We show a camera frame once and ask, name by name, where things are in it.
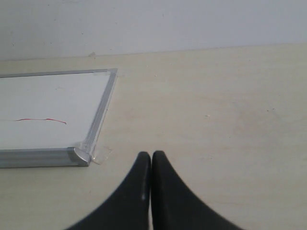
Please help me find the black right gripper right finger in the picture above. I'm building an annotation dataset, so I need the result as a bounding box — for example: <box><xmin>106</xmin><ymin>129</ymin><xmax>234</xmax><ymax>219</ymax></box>
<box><xmin>152</xmin><ymin>150</ymin><xmax>241</xmax><ymax>230</ymax></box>

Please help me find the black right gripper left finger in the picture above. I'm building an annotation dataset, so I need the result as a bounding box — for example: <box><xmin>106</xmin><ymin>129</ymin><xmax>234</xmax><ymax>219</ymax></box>
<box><xmin>69</xmin><ymin>152</ymin><xmax>151</xmax><ymax>230</ymax></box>

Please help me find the clear tape front right corner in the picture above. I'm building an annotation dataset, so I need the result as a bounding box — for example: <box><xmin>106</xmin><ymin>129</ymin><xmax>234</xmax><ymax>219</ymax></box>
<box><xmin>91</xmin><ymin>146</ymin><xmax>113</xmax><ymax>165</ymax></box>

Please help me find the white board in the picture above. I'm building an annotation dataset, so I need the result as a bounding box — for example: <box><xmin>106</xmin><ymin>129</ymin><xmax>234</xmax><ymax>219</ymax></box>
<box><xmin>0</xmin><ymin>69</ymin><xmax>117</xmax><ymax>168</ymax></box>

